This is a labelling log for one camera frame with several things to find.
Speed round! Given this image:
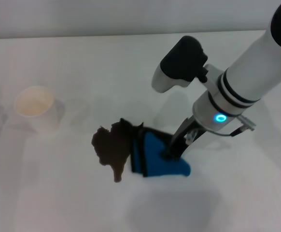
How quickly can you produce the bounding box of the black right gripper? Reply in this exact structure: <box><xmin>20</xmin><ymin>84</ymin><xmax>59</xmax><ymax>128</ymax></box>
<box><xmin>161</xmin><ymin>116</ymin><xmax>206</xmax><ymax>162</ymax></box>

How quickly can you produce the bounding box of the blue rag with black trim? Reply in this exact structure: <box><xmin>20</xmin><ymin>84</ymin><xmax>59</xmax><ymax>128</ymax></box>
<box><xmin>120</xmin><ymin>117</ymin><xmax>192</xmax><ymax>178</ymax></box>

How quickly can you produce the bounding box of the white paper cup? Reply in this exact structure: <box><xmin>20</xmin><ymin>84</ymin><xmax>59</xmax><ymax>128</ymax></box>
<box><xmin>14</xmin><ymin>86</ymin><xmax>66</xmax><ymax>133</ymax></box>

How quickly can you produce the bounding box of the black liquid stain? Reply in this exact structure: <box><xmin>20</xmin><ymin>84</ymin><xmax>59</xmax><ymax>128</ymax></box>
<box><xmin>91</xmin><ymin>121</ymin><xmax>132</xmax><ymax>184</ymax></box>

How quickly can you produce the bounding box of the clear plastic cable connector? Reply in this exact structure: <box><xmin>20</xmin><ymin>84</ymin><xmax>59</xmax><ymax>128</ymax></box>
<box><xmin>184</xmin><ymin>130</ymin><xmax>197</xmax><ymax>146</ymax></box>

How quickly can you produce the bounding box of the grey cable with metal plug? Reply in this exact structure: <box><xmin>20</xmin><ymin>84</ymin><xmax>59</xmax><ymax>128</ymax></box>
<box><xmin>207</xmin><ymin>115</ymin><xmax>257</xmax><ymax>139</ymax></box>

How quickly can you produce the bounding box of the black and white wrist camera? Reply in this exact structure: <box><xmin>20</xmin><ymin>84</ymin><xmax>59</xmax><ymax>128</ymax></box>
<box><xmin>152</xmin><ymin>35</ymin><xmax>209</xmax><ymax>94</ymax></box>

